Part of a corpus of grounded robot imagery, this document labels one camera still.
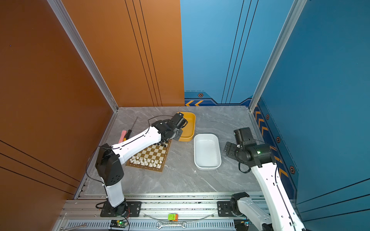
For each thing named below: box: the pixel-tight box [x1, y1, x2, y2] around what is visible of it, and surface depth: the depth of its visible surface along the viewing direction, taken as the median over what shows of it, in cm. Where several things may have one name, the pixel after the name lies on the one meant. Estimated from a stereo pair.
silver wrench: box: [156, 221, 188, 230], surface depth 71 cm
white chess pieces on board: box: [129, 155, 163, 169], surface depth 89 cm
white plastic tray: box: [193, 133, 223, 171], surface depth 96 cm
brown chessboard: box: [125, 139, 172, 173], surface depth 91 cm
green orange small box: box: [167, 213, 179, 222], surface depth 71 cm
